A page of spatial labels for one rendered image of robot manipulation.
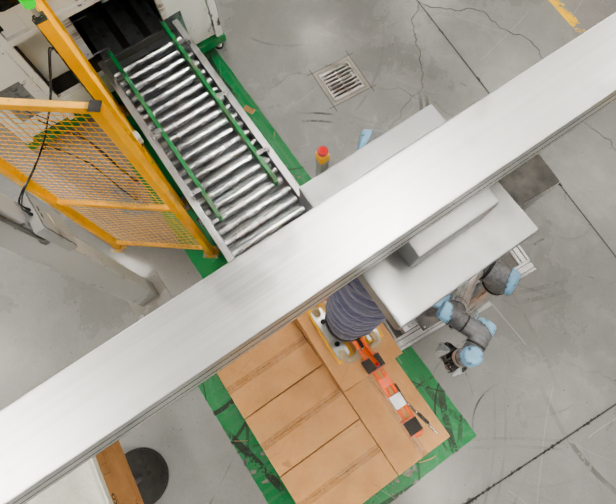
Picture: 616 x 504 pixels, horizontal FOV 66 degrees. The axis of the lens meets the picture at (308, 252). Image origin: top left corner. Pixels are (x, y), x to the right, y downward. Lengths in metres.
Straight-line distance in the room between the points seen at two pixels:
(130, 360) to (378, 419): 2.60
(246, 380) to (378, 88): 2.73
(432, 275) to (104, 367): 0.51
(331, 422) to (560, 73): 2.61
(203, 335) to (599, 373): 3.80
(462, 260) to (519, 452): 3.20
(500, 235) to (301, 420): 2.41
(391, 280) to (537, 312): 3.31
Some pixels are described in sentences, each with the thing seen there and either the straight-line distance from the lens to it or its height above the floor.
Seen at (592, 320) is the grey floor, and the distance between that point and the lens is 4.25.
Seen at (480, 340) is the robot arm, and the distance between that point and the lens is 1.90.
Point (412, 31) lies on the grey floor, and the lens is 4.85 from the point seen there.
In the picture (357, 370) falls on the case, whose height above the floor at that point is 0.94.
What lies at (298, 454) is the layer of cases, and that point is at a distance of 3.14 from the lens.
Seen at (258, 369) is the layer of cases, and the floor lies 0.54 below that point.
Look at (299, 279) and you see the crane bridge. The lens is 0.61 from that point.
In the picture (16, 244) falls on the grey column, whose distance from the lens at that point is 2.40.
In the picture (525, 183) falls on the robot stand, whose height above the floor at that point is 2.03.
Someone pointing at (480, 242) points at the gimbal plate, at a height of 2.87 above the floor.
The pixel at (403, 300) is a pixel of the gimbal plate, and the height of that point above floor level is 2.88.
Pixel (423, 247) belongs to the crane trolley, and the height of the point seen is 2.96.
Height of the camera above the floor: 3.65
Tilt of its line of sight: 75 degrees down
